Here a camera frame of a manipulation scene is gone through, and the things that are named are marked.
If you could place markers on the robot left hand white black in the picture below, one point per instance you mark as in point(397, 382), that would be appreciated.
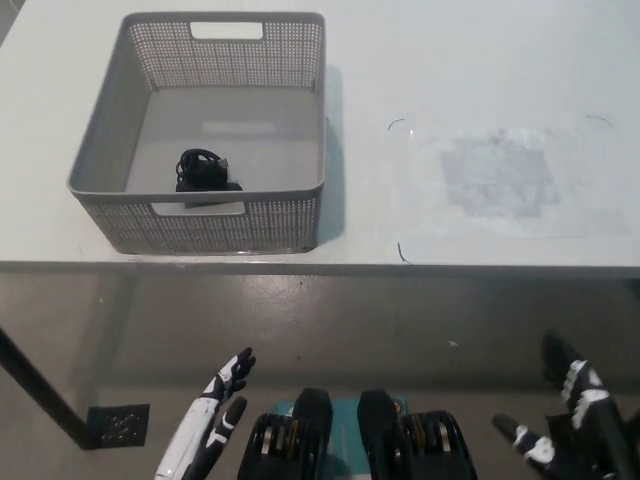
point(195, 430)

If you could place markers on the robot right hand white black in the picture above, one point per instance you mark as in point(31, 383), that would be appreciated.
point(595, 440)

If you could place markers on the black floor mounting plate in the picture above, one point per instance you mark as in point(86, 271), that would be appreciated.
point(120, 425)

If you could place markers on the black metal table leg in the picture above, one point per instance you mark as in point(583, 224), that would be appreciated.
point(42, 387)

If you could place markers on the grey perforated plastic basket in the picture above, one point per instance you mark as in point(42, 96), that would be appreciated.
point(200, 227)

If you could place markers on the transparent plastic sheet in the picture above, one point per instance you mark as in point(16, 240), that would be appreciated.
point(500, 180)

